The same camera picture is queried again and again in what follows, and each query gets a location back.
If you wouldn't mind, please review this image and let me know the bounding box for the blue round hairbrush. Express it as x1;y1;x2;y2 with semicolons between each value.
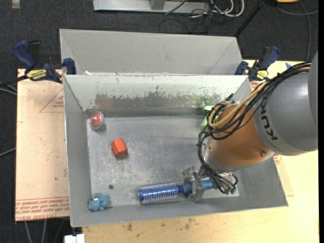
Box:
138;180;215;205

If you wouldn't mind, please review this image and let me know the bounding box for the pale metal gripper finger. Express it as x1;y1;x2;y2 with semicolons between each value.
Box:
182;167;201;185
188;186;206;203

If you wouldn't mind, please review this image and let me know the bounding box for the red ball in clear dome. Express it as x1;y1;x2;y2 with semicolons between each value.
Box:
90;111;105;130

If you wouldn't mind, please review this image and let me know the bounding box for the light green plastic piece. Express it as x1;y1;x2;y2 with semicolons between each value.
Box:
201;105;215;129

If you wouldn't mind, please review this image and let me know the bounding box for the orange block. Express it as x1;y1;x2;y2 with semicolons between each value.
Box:
110;138;128;158

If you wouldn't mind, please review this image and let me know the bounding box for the blue toy animal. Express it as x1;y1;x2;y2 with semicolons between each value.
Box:
88;192;111;212

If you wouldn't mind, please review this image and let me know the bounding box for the grey metal bin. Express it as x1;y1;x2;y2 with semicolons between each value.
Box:
59;28;289;228

